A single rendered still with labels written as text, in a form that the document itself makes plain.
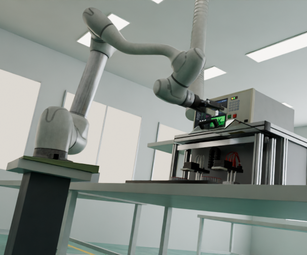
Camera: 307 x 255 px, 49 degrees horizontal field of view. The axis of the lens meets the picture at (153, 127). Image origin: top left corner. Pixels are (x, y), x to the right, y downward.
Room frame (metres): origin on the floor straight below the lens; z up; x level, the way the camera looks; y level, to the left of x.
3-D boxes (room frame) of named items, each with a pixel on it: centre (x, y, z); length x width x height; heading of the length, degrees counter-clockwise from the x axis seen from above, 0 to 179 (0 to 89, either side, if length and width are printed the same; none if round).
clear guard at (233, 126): (1.61, -0.37, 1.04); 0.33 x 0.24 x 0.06; 124
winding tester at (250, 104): (1.95, -0.52, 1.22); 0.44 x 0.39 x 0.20; 34
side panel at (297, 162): (1.73, -0.76, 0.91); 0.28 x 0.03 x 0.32; 124
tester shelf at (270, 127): (1.96, -0.51, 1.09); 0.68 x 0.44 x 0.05; 34
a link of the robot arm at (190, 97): (1.59, -0.14, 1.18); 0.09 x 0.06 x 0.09; 34
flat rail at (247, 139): (1.83, -0.33, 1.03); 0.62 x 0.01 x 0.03; 34
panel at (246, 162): (1.92, -0.46, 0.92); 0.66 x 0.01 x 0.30; 34
